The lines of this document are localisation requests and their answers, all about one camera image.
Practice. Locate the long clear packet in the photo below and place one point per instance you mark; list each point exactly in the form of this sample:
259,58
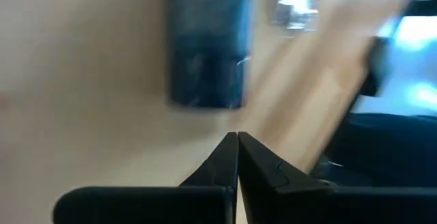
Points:
297,5

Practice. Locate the black table edge bracket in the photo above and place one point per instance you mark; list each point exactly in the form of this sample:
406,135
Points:
373,67

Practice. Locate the black packs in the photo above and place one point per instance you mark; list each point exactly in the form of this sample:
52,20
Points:
208,46

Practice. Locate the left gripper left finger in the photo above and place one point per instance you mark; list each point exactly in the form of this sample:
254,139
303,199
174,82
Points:
205,203

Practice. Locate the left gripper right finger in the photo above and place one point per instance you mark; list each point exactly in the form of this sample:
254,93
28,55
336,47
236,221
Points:
307,207

